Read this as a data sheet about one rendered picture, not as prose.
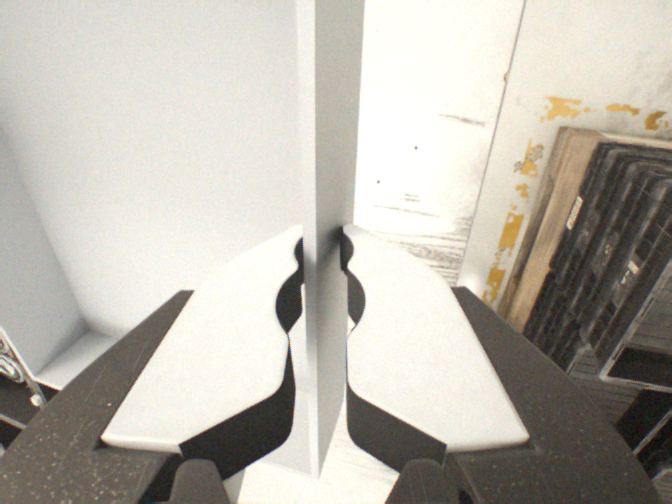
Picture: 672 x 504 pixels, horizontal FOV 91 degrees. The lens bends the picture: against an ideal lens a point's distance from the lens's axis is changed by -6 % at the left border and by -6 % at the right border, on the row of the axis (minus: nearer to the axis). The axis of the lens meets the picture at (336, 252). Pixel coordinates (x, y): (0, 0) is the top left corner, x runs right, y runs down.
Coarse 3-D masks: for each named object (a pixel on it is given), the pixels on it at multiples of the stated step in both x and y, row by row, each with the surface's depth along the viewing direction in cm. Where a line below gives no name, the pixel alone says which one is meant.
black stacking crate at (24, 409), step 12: (0, 384) 82; (12, 384) 83; (24, 384) 84; (0, 396) 80; (12, 396) 80; (24, 396) 81; (0, 408) 78; (12, 408) 78; (24, 408) 79; (36, 408) 79; (24, 420) 77
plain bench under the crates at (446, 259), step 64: (384, 0) 39; (448, 0) 38; (512, 0) 36; (384, 64) 43; (448, 64) 41; (384, 128) 47; (448, 128) 45; (384, 192) 51; (448, 192) 49; (448, 256) 54
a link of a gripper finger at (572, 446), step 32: (480, 320) 7; (512, 352) 6; (512, 384) 6; (544, 384) 6; (576, 384) 6; (544, 416) 5; (576, 416) 5; (512, 448) 5; (544, 448) 5; (576, 448) 5; (608, 448) 5; (448, 480) 5; (480, 480) 5; (512, 480) 4; (544, 480) 4; (576, 480) 4; (608, 480) 4; (640, 480) 4
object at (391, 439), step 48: (384, 240) 10; (384, 288) 8; (432, 288) 8; (384, 336) 7; (432, 336) 7; (384, 384) 6; (432, 384) 6; (480, 384) 6; (384, 432) 6; (432, 432) 5; (480, 432) 5
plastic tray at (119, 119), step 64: (0, 0) 14; (64, 0) 13; (128, 0) 13; (192, 0) 12; (256, 0) 12; (320, 0) 7; (0, 64) 16; (64, 64) 15; (128, 64) 14; (192, 64) 13; (256, 64) 13; (320, 64) 8; (0, 128) 18; (64, 128) 17; (128, 128) 16; (192, 128) 15; (256, 128) 14; (320, 128) 9; (0, 192) 18; (64, 192) 19; (128, 192) 17; (192, 192) 16; (256, 192) 15; (320, 192) 10; (0, 256) 19; (64, 256) 22; (128, 256) 20; (192, 256) 18; (320, 256) 11; (0, 320) 19; (64, 320) 23; (128, 320) 23; (320, 320) 12; (64, 384) 21; (320, 384) 14; (320, 448) 17
